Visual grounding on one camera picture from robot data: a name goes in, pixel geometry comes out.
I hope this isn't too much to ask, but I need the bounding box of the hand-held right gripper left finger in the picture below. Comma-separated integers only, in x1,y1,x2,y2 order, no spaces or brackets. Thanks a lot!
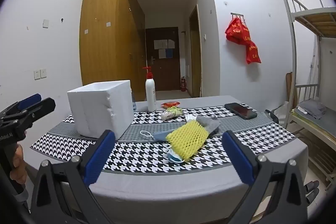
31,130,116,224

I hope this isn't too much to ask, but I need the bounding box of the white foam box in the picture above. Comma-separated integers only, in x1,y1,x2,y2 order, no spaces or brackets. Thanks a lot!
67,80,135,140

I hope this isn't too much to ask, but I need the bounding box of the brown side door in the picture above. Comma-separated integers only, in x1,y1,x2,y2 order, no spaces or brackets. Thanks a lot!
189,4,202,98

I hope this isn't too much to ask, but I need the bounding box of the metal bunk bed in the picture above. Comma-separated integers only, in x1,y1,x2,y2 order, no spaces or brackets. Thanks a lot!
279,0,336,189

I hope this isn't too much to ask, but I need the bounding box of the yellow foam net sleeve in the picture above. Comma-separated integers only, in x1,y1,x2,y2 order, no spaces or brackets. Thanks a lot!
166,120,210,163

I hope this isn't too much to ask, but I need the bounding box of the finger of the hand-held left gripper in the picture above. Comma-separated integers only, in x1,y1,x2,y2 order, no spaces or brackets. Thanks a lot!
14,97,56,133
0,93,42,116

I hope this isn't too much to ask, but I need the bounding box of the person's left hand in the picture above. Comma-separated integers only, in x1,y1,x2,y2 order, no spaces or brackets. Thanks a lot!
10,144,27,185

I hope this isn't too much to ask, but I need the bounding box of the blue face mask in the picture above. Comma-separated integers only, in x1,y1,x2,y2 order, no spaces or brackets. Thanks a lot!
167,147,185,164
140,130,174,142

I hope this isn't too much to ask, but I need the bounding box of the wooden wardrobe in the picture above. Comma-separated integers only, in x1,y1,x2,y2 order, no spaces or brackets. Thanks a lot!
79,0,146,102

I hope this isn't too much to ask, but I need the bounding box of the wooden board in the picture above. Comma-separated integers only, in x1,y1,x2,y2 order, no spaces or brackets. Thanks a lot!
286,72,296,109

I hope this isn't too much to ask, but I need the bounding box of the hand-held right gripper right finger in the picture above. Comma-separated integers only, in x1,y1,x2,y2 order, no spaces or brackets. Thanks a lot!
222,130,308,224

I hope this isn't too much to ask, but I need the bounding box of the houndstooth table runner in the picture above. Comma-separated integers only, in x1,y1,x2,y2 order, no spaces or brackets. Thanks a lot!
30,105,297,174

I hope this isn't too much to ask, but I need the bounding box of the red printed bag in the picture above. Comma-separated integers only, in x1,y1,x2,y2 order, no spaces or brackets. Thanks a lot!
225,17,261,65

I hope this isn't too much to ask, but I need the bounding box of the grey sock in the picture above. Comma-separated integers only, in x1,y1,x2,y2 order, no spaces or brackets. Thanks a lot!
196,115,222,135

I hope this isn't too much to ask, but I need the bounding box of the black smartphone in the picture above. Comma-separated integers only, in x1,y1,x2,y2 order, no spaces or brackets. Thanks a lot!
224,102,258,120

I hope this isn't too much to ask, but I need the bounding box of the grey folded cloth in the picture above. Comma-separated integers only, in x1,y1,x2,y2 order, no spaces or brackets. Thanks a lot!
297,99,327,119

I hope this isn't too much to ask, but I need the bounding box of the dark brown entrance door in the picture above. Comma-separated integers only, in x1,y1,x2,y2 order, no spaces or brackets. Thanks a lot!
145,27,181,92

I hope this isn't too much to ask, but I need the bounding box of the red snack packet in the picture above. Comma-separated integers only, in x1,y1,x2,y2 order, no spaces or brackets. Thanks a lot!
161,101,181,109

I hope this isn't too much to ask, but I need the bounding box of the green-white bundle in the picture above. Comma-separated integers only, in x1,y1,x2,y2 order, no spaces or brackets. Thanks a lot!
161,106,183,121

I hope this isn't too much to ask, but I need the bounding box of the dark slipper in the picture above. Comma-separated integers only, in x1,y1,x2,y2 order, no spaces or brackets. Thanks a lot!
304,180,320,192
306,188,320,205

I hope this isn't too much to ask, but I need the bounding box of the clear bag black handle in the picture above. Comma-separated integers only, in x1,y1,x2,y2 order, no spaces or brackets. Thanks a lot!
265,101,289,125

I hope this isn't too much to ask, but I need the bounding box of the white pump bottle red pump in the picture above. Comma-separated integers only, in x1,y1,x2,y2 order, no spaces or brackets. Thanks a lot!
142,66,157,112

